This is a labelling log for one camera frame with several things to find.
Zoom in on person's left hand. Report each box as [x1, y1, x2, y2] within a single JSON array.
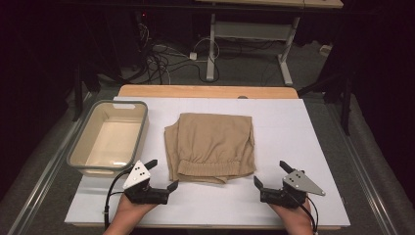
[[112, 195, 158, 230]]

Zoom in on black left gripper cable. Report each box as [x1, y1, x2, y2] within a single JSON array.
[[103, 166, 135, 230]]

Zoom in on tangle of floor cables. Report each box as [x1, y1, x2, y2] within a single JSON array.
[[119, 13, 223, 86]]

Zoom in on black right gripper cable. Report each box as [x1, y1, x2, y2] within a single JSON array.
[[293, 191, 320, 235]]

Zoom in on small white box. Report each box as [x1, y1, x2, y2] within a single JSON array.
[[318, 43, 334, 57]]

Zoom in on wooden table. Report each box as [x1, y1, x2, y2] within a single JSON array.
[[71, 84, 344, 231]]

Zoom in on person's right hand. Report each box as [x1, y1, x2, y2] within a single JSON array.
[[268, 199, 314, 230]]

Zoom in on tan pants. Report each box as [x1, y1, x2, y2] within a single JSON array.
[[163, 112, 257, 185]]

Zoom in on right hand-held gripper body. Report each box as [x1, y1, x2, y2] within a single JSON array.
[[259, 169, 327, 210]]

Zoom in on white board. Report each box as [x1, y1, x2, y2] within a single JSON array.
[[64, 95, 351, 228]]

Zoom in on desk with white frame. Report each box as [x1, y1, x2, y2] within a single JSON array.
[[195, 0, 345, 87]]

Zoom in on beige bin with grey rim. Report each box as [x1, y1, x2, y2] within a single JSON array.
[[66, 99, 151, 179]]

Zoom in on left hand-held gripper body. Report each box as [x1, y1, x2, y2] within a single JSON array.
[[122, 160, 171, 206]]

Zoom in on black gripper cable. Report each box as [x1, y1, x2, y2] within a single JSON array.
[[293, 191, 320, 235], [103, 166, 135, 230]]

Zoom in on metal floor rail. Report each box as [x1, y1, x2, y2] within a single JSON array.
[[8, 92, 93, 235], [326, 97, 399, 235]]

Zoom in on black stand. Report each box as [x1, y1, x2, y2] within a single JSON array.
[[71, 62, 103, 122], [297, 72, 354, 137]]

